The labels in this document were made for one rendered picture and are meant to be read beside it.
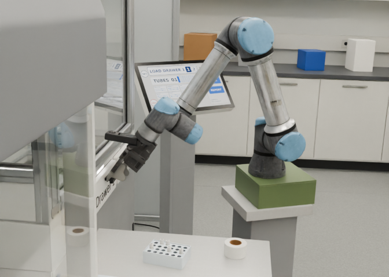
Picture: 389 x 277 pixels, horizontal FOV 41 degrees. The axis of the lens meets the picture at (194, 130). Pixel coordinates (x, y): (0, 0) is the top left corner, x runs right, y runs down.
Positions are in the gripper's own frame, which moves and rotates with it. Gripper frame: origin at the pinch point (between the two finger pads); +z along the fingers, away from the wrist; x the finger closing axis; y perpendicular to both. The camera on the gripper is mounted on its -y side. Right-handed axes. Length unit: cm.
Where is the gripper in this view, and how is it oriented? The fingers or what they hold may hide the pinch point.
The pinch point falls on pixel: (108, 175)
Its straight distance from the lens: 185.8
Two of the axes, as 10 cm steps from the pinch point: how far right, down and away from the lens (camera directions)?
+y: 8.0, 6.0, 0.6
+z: -5.9, 7.6, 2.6
